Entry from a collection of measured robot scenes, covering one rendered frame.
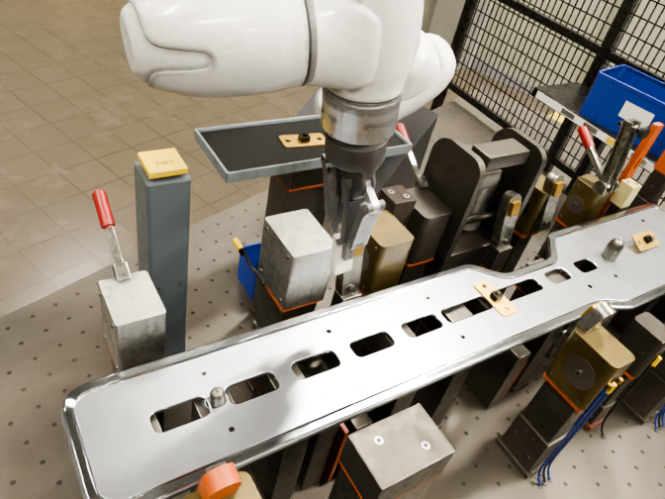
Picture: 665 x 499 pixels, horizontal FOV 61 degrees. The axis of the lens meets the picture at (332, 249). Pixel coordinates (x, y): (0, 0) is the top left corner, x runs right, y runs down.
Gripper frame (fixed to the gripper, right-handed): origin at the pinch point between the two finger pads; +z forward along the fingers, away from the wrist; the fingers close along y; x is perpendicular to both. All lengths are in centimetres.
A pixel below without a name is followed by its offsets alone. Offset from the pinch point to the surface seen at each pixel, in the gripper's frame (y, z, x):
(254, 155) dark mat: -23.9, -2.3, -3.5
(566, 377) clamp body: 21.9, 22.8, 33.5
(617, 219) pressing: -6, 24, 78
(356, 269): -5.8, 11.8, 7.1
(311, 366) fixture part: 4.2, 18.6, -6.1
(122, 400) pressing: 3.5, 10.3, -33.3
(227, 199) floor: -160, 119, 35
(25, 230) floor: -159, 108, -52
